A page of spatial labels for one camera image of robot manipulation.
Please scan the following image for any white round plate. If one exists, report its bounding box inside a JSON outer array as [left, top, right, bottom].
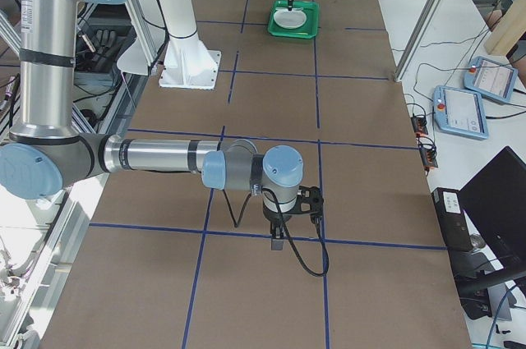
[[273, 8, 307, 30]]

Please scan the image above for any green plastic tray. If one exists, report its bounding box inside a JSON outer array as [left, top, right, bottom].
[[267, 0, 319, 39]]

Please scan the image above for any black power strip right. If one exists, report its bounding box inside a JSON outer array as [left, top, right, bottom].
[[419, 146, 438, 170]]

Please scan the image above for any black box with label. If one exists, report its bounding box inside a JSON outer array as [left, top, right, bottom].
[[431, 187, 473, 252]]

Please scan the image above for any near blue teach pendant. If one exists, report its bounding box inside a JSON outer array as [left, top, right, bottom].
[[432, 85, 489, 140]]

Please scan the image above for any blue teach pendant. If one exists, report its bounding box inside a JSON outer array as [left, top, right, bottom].
[[464, 56, 518, 104], [432, 85, 489, 140]]

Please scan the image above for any far blue teach pendant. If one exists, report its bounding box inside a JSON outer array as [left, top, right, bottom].
[[464, 56, 518, 104]]

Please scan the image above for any black laptop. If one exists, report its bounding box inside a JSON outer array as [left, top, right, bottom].
[[459, 146, 525, 280]]

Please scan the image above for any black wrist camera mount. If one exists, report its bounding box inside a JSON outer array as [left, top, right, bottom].
[[294, 186, 324, 229]]

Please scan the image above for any black camera cable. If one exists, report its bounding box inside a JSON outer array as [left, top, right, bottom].
[[221, 186, 330, 278]]

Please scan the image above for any white pedestal base plate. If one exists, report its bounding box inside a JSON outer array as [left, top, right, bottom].
[[159, 45, 222, 90]]

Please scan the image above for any aluminium frame post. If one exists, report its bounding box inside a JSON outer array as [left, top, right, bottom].
[[394, 0, 443, 82]]

